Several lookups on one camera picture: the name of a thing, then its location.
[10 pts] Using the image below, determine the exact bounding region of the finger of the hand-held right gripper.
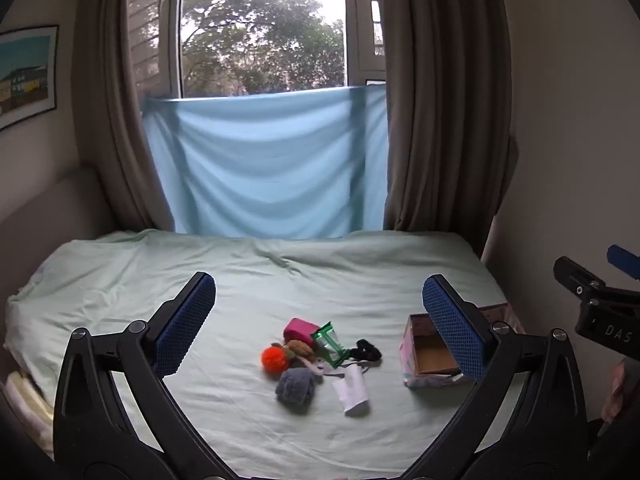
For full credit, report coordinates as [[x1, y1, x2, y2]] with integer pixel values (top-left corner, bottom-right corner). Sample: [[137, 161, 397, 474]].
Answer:
[[553, 255, 602, 306], [606, 243, 640, 281]]

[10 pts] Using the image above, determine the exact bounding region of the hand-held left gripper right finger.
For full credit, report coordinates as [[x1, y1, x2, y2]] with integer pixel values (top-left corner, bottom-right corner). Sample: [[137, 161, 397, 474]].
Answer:
[[400, 274, 589, 480]]

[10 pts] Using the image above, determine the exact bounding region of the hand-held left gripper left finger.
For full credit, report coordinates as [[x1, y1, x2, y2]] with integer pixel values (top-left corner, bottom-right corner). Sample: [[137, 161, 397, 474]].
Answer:
[[52, 271, 234, 480]]

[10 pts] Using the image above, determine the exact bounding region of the patterned cardboard box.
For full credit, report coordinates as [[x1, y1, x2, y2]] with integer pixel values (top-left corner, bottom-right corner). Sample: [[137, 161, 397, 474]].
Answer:
[[398, 302, 512, 390]]

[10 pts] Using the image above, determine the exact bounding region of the black scrunchie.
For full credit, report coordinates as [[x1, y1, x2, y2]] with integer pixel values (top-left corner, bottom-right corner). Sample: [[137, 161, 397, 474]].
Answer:
[[348, 338, 383, 364]]

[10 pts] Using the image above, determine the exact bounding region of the orange pom-pom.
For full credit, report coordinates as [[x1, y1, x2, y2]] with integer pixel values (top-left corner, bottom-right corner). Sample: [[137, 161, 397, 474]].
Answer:
[[260, 343, 293, 372]]

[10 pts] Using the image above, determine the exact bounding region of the pink pouch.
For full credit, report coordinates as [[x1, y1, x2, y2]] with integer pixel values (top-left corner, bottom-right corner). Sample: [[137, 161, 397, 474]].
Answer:
[[283, 317, 321, 349]]

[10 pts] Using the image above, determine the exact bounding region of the white packet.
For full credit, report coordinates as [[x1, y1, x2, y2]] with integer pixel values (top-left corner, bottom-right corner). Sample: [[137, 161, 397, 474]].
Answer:
[[332, 363, 371, 415]]

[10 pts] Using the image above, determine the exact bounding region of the brown plush toy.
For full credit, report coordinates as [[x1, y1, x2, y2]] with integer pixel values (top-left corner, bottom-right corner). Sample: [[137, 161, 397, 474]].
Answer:
[[283, 339, 317, 361]]

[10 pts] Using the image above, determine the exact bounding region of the green clear pouch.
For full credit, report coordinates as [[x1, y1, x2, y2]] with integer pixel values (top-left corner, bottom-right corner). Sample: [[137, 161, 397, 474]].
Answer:
[[309, 322, 350, 367]]

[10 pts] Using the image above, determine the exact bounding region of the person's right hand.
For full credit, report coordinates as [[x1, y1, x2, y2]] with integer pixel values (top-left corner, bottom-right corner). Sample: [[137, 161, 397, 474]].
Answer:
[[602, 360, 640, 424]]

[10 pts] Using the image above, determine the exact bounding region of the bed with green sheet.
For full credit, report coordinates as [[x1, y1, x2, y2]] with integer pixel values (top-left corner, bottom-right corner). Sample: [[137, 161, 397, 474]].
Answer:
[[2, 228, 512, 480]]

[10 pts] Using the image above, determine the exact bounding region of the folded pale cloth stack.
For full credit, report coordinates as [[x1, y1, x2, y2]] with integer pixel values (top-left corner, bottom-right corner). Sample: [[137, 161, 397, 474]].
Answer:
[[2, 369, 56, 462]]

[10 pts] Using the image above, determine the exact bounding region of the beige headboard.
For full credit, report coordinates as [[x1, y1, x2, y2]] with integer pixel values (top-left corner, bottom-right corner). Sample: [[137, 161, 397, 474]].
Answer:
[[0, 162, 119, 307]]

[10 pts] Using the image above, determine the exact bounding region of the light blue hanging cloth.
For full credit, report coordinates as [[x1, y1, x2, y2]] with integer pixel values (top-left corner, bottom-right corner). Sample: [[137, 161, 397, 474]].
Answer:
[[142, 84, 390, 240]]

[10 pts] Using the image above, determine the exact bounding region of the brown curtain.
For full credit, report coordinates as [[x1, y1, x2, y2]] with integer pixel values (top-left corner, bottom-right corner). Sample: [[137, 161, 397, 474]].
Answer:
[[72, 0, 177, 234], [380, 0, 519, 262]]

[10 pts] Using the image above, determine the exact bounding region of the window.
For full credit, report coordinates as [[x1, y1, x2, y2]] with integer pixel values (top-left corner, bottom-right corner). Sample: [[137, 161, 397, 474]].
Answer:
[[127, 0, 389, 100]]

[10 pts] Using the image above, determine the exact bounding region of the framed wall picture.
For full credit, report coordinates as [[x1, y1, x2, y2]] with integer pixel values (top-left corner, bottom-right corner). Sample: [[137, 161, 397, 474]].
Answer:
[[0, 24, 60, 132]]

